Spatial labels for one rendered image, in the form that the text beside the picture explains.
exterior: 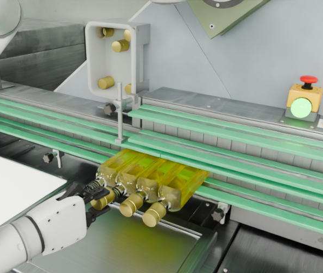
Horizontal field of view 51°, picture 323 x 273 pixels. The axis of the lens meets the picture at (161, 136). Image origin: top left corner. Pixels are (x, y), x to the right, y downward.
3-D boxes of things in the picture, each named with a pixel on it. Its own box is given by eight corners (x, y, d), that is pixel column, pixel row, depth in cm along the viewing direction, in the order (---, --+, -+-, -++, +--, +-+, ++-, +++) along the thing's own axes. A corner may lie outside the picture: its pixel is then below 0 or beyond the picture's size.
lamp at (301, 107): (290, 113, 83) (288, 117, 80) (293, 95, 81) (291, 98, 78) (309, 117, 81) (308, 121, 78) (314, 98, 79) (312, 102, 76)
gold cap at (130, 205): (130, 204, 78) (118, 214, 74) (129, 190, 76) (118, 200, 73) (143, 208, 76) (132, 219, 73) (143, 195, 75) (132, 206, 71)
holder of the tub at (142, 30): (106, 102, 119) (92, 109, 112) (103, 19, 107) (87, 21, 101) (149, 111, 111) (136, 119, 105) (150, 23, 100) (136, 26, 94)
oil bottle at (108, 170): (138, 155, 103) (93, 188, 86) (138, 138, 101) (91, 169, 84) (154, 159, 101) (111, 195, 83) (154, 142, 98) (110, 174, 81)
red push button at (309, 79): (296, 90, 81) (299, 76, 80) (298, 86, 85) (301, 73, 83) (314, 93, 80) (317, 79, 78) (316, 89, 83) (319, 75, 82)
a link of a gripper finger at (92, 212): (86, 233, 72) (111, 219, 76) (85, 220, 70) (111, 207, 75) (78, 226, 74) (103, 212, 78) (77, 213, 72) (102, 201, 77)
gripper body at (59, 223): (40, 269, 63) (91, 239, 70) (33, 224, 58) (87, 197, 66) (21, 248, 67) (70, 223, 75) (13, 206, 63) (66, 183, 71)
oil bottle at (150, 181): (172, 164, 98) (131, 201, 81) (173, 146, 96) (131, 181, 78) (190, 169, 96) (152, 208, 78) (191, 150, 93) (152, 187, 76)
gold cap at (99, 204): (102, 197, 78) (90, 208, 74) (101, 184, 77) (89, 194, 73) (115, 202, 76) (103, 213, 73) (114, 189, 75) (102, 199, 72)
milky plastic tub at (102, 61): (105, 88, 116) (88, 94, 109) (102, 18, 107) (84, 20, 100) (149, 96, 109) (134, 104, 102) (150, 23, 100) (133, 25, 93)
